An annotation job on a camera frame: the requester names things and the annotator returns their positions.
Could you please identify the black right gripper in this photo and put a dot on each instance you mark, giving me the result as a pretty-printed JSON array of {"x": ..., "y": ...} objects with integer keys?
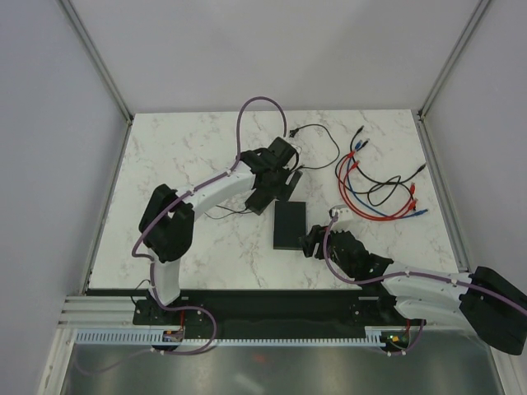
[{"x": 317, "y": 234}]

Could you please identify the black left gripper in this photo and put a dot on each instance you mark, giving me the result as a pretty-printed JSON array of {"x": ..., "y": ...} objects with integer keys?
[{"x": 281, "y": 168}]

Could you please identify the black network switch box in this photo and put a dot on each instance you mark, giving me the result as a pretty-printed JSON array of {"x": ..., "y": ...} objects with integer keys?
[{"x": 289, "y": 225}]

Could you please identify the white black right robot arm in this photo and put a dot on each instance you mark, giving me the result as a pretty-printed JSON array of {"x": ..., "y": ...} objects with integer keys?
[{"x": 482, "y": 302}]

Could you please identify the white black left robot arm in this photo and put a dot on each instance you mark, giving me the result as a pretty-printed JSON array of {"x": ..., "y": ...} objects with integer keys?
[{"x": 167, "y": 225}]

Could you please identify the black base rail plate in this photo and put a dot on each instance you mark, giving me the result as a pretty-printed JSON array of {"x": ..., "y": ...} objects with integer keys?
[{"x": 284, "y": 313}]

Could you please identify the white slotted cable duct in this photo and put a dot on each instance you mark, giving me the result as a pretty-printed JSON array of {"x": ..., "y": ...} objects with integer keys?
[{"x": 163, "y": 337}]

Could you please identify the aluminium frame rail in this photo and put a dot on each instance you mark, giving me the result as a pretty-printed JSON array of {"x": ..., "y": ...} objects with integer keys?
[{"x": 96, "y": 312}]

